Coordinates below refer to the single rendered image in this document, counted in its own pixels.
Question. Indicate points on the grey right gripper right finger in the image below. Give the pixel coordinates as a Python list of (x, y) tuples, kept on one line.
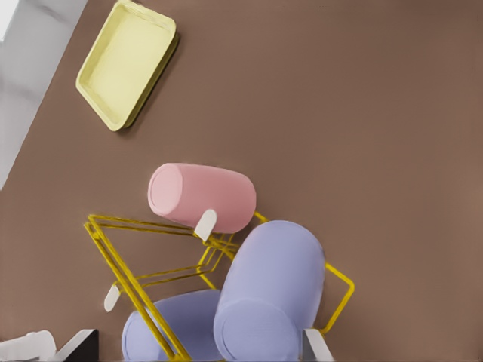
[(316, 347)]

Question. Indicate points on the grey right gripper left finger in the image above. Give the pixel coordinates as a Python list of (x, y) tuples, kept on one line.
[(85, 348)]

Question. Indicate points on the white rounded object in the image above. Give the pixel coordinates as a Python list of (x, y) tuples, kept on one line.
[(26, 346)]

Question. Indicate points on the large lavender cylindrical cup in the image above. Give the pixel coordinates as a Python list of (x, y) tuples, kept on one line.
[(271, 286)]

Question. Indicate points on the small lavender cylindrical cup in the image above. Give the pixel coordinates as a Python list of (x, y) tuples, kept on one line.
[(188, 328)]

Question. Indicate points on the pink cylindrical cup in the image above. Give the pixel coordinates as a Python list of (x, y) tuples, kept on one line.
[(211, 194)]

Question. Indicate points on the pale yellow rectangular tray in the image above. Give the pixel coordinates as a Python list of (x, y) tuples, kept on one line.
[(124, 64)]

